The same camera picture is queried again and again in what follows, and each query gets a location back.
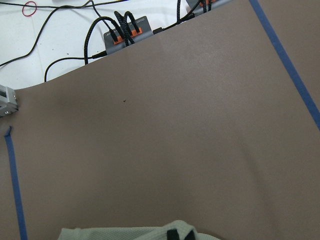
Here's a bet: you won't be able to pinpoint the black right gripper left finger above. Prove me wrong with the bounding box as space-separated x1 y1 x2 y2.
166 229 179 240

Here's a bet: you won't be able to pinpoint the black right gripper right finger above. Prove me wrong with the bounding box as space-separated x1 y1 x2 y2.
184 229 197 240

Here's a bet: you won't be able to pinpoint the olive green long-sleeve shirt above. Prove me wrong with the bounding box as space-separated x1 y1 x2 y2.
58 220 216 240

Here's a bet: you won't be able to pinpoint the grey usb hub orange ports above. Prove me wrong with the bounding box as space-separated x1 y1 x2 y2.
103 16 153 55

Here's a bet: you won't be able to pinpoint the red rubber band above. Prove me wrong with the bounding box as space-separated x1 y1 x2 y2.
21 0 38 18

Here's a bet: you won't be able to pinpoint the grey aluminium frame post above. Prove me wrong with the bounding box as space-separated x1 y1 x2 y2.
0 85 19 118

